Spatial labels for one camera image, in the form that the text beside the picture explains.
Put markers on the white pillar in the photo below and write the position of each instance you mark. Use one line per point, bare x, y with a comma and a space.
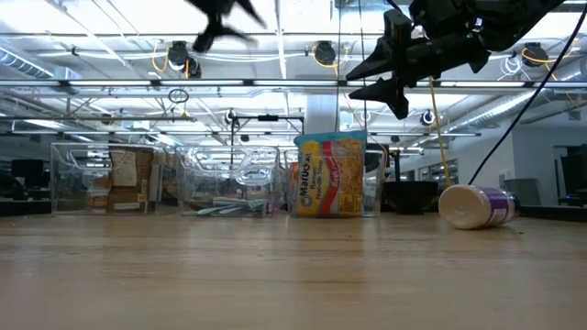
321, 114

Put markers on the purple label spice jar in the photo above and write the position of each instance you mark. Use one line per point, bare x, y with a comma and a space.
472, 206

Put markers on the brown spice jar black lid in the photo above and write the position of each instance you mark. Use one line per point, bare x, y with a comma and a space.
97, 199

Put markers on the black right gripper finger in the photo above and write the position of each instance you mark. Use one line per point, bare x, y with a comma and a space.
390, 50
390, 91

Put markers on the black background monitor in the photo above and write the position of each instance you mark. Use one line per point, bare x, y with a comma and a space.
25, 172

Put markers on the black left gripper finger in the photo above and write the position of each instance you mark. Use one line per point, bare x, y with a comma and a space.
236, 33
251, 13

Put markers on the dark background cabinet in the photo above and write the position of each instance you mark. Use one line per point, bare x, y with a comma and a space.
573, 174

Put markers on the clear plastic bin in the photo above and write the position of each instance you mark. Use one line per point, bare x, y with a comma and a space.
69, 183
373, 192
206, 183

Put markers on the silver ceiling duct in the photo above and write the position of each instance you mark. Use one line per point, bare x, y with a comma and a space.
23, 64
504, 107

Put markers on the grey chair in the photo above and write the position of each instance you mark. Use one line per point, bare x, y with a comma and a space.
523, 190

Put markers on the orange snack packet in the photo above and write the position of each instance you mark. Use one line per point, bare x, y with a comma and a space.
130, 183

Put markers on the blue ramen packet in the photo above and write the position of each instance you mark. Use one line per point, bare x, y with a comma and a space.
330, 174

